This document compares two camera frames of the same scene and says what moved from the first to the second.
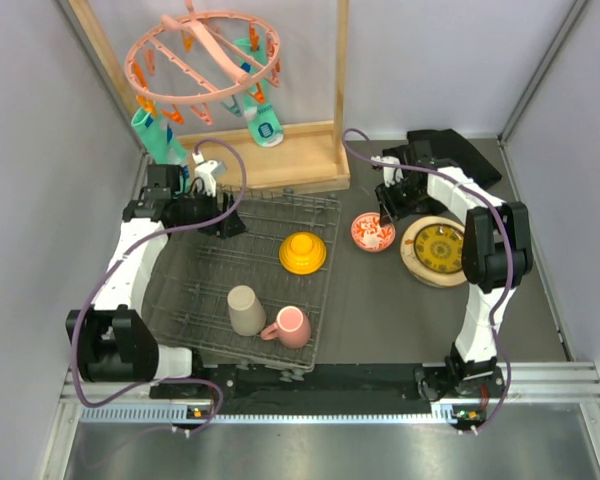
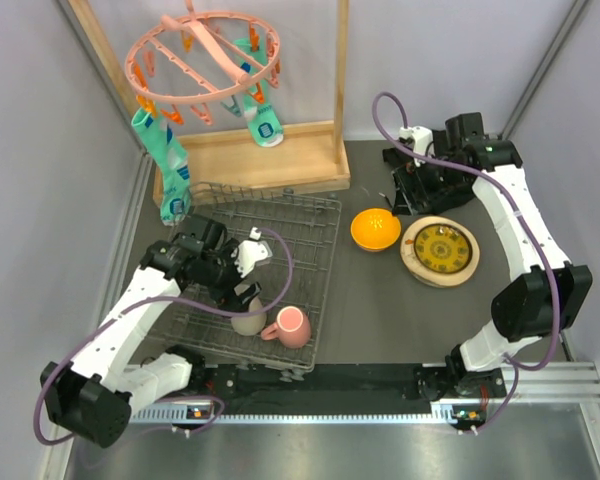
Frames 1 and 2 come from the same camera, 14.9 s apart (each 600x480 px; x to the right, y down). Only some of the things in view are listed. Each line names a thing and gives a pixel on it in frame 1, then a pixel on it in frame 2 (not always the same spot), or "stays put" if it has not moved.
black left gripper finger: x=385 y=217 to x=401 y=204
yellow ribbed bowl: x=302 y=253 to x=375 y=229
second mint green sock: x=263 y=122 stays put
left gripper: x=227 y=226 to x=227 y=294
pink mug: x=292 y=328 stays put
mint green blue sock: x=159 y=141 stays put
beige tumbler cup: x=246 y=314 stays put
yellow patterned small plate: x=439 y=248 stays put
